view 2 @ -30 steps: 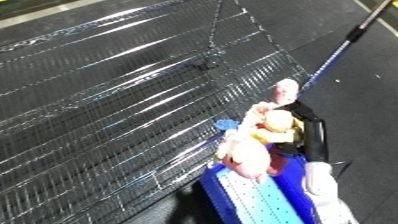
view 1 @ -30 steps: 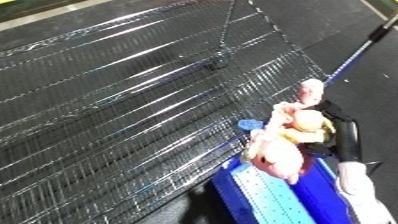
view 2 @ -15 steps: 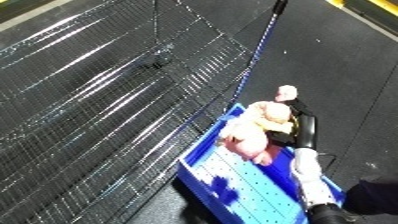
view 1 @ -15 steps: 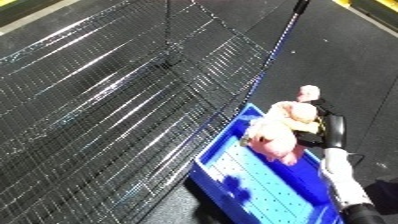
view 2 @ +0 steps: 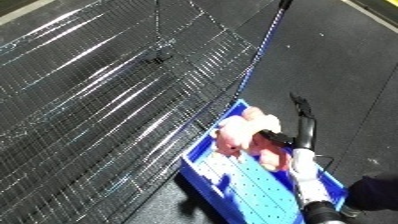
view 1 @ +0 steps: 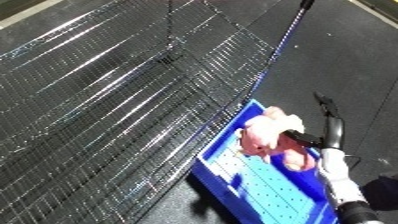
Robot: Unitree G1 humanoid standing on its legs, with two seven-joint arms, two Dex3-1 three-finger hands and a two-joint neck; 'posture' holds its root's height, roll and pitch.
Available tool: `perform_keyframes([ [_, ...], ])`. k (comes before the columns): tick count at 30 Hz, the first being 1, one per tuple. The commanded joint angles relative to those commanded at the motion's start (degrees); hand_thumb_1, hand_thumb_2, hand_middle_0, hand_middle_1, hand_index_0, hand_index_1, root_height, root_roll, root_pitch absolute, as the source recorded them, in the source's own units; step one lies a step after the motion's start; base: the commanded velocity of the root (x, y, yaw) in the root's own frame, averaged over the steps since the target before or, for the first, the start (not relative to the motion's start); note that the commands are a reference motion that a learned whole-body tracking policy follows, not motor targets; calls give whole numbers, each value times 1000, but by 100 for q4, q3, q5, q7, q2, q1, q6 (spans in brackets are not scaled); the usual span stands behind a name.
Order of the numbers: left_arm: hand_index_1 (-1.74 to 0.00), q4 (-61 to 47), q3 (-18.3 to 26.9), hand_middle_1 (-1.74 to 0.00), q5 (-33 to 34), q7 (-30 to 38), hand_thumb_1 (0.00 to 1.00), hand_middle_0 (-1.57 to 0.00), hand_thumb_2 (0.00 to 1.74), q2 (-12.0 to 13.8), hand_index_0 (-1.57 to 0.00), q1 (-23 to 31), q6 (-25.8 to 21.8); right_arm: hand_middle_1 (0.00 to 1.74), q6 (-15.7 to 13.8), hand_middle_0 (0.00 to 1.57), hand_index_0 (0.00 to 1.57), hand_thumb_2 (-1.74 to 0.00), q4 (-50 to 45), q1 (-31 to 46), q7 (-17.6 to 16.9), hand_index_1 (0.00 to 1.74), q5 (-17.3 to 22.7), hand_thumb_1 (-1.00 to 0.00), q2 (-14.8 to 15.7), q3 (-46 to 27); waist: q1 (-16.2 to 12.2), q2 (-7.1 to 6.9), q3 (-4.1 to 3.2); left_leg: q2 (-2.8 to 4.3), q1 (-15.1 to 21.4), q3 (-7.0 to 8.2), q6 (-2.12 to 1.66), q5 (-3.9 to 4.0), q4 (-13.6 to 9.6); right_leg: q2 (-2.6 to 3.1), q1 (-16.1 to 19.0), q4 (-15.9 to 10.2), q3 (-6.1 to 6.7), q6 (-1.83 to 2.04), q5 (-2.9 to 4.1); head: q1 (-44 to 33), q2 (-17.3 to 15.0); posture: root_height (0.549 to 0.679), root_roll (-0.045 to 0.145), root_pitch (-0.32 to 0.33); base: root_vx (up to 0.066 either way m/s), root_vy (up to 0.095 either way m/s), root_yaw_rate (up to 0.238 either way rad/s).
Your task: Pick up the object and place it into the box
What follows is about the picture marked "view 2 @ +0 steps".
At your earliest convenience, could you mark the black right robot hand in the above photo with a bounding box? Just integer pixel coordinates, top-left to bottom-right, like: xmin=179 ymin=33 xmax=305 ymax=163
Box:
xmin=257 ymin=92 xmax=319 ymax=151

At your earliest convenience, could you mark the pink soft toy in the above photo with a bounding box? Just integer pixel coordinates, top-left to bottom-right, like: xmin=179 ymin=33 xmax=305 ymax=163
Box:
xmin=209 ymin=106 xmax=294 ymax=173

